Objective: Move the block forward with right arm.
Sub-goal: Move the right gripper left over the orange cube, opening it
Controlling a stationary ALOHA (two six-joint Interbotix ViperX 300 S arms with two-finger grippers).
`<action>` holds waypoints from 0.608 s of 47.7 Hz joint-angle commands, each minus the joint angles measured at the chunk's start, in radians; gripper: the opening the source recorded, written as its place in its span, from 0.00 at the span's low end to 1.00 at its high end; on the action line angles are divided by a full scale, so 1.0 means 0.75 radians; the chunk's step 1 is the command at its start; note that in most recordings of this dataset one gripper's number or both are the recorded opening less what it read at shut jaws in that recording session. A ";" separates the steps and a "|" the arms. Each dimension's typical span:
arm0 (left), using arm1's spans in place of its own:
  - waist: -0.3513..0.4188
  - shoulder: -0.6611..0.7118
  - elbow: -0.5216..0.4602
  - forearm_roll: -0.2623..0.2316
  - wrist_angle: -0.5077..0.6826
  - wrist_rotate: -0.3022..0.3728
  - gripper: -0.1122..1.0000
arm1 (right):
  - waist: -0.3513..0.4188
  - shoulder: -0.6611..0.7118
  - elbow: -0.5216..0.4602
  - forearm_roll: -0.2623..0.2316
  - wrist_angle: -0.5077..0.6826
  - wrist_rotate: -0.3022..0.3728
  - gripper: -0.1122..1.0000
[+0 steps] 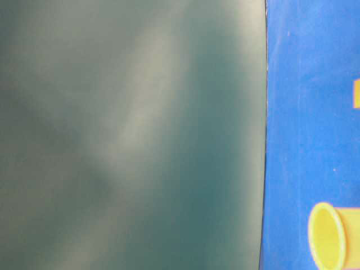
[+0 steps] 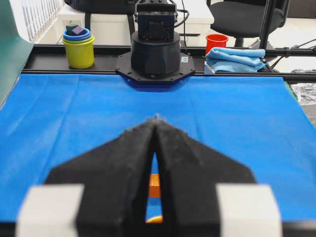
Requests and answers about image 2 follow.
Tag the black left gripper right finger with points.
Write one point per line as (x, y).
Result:
(189, 172)

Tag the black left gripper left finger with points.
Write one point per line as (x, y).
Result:
(116, 184)

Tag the orange block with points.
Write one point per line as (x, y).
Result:
(154, 186)

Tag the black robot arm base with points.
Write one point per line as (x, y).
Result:
(155, 54)

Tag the dark green purple block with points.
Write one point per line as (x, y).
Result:
(74, 30)

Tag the yellow cup lying down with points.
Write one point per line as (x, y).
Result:
(155, 220)

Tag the blue cloth mat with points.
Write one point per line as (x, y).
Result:
(49, 119)

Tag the folded light blue towel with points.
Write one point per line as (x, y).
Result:
(235, 60)

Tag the yellow-green stacking cup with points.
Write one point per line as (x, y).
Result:
(80, 53)

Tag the red cup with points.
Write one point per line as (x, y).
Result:
(215, 40)

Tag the blue stacking cup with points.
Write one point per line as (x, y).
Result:
(77, 38)

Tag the black office chair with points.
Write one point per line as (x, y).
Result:
(239, 19)

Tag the green backdrop sheet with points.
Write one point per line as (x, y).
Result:
(14, 51)

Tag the black aluminium rail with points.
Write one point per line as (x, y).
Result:
(51, 59)

